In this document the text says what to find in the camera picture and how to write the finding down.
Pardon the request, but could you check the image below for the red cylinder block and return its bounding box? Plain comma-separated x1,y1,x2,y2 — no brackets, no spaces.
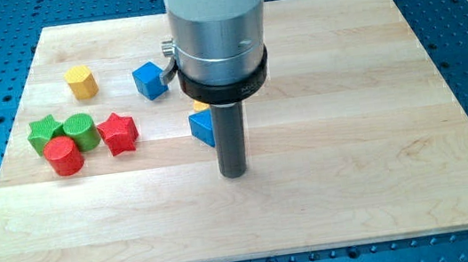
43,136,84,177

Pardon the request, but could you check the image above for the light wooden board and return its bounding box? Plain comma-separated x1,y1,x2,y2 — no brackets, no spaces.
0,0,468,262

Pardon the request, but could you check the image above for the blue triangle block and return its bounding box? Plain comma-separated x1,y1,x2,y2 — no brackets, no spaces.
188,109,215,147

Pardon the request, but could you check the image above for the blue cube block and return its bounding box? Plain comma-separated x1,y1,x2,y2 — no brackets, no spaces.
132,61,169,101

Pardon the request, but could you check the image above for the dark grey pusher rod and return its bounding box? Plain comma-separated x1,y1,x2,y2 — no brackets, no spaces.
210,102,247,179

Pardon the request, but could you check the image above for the green star block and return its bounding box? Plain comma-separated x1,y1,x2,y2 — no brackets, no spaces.
28,115,64,156

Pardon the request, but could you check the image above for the yellow heart block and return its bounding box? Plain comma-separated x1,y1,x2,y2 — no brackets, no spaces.
193,100,210,112

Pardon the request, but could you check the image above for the green cylinder block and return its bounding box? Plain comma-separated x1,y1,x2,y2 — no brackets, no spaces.
62,113,101,152

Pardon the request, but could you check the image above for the yellow hexagon block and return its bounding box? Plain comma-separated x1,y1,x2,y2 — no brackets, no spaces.
63,65,99,100

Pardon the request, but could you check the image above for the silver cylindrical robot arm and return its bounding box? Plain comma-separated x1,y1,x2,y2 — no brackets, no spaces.
159,0,268,106

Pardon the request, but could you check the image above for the red star block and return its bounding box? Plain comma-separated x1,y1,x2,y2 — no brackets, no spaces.
97,113,139,156

